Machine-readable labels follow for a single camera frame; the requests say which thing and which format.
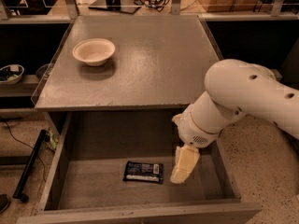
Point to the black monitor stand base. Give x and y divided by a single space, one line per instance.
121 6

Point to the grey side shelf left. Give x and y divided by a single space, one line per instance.
25 87

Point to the bowl with items on shelf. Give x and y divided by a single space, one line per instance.
11 74

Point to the dark shoe tip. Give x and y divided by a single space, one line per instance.
4 202

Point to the white paper bowl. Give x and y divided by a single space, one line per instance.
94 52

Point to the grey side shelf right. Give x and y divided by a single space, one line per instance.
276 74

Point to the black bar on floor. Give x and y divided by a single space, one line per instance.
18 193

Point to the grey counter cabinet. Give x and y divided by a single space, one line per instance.
159 62

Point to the dark blueberry rxbar packet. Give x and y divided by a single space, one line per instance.
144 172

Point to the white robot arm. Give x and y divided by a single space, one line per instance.
233 89

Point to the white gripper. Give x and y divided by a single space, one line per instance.
193 133

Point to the dark bowl on shelf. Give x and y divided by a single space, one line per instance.
42 70

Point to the grey open top drawer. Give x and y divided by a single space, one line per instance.
115 167

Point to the grey side shelf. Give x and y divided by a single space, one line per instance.
276 74
25 87

